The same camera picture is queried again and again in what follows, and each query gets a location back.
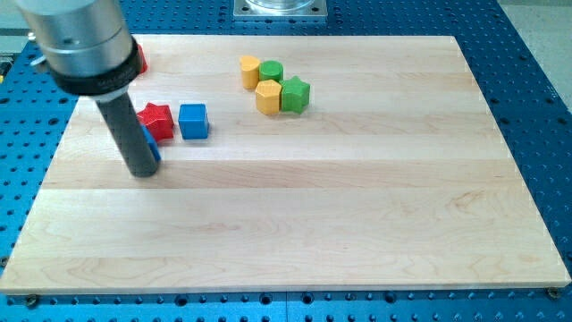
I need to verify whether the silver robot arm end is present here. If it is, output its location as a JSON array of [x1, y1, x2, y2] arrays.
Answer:
[[15, 0, 142, 96]]

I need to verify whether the blue cube block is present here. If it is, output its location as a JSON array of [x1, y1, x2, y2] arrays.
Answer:
[[178, 104, 209, 140]]

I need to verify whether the red circle block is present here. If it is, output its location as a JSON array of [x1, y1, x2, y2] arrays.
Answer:
[[138, 44, 148, 74]]

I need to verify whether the green star block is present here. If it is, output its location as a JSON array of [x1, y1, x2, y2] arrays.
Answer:
[[280, 76, 311, 114]]

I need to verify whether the yellow hexagon block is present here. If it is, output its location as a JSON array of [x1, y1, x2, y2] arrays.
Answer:
[[255, 80, 282, 115]]

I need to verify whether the green cylinder block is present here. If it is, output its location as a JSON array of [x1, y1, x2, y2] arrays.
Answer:
[[258, 60, 284, 82]]

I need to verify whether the yellow rounded block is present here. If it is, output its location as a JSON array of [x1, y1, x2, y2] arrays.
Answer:
[[240, 55, 261, 89]]

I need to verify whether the light wooden board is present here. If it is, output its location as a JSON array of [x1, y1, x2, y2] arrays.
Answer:
[[1, 35, 571, 295]]

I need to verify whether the red star block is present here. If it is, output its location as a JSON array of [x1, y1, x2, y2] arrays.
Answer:
[[136, 103, 174, 142]]

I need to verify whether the blue block behind rod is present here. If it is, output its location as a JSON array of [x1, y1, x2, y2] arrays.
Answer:
[[140, 124, 161, 162]]

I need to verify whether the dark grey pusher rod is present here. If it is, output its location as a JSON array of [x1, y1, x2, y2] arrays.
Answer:
[[95, 92, 158, 178]]

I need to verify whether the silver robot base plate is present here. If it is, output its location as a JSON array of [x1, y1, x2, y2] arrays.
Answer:
[[232, 0, 327, 20]]

